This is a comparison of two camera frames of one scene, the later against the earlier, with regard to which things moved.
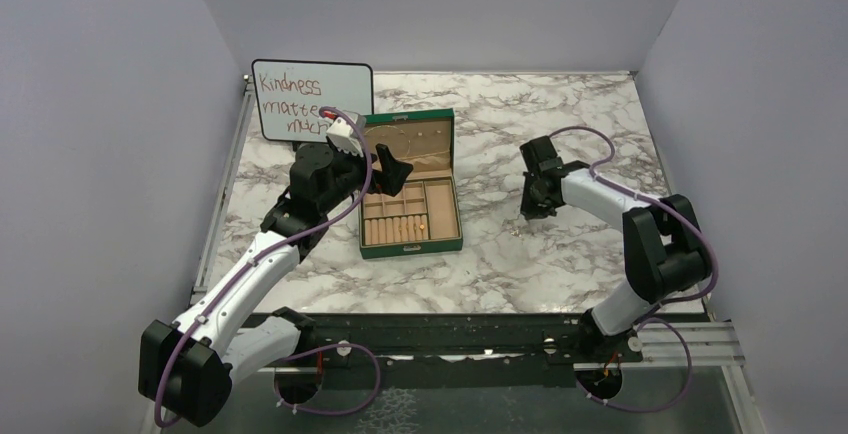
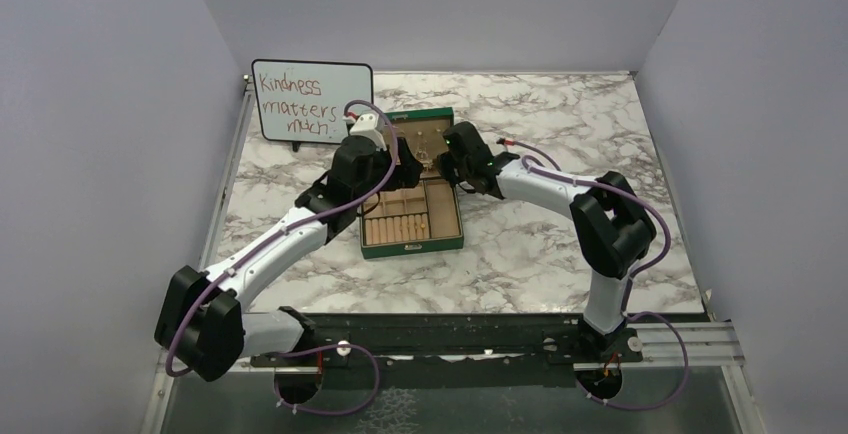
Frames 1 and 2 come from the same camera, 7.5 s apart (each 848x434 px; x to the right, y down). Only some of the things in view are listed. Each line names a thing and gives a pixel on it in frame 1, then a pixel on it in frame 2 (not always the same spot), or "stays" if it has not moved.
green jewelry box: [424, 217] stays
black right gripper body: [532, 204] -> [453, 172]
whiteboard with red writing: [290, 94] stays
